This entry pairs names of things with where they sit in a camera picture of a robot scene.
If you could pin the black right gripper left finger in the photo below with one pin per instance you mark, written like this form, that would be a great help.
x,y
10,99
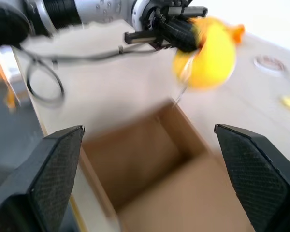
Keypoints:
x,y
38,181

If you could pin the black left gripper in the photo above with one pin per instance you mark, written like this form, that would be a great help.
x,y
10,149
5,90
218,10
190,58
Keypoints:
x,y
157,26

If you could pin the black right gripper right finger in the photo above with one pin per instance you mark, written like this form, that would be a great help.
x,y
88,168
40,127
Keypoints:
x,y
263,181

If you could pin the yellow duck toy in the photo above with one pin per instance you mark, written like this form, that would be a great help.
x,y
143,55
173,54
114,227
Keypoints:
x,y
212,65

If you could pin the white tape roll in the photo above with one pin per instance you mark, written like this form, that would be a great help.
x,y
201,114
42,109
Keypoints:
x,y
261,63

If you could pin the brown cardboard box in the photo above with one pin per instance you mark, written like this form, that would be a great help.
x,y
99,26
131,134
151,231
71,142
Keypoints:
x,y
145,169

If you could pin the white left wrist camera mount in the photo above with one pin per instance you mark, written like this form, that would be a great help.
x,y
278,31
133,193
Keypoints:
x,y
137,17

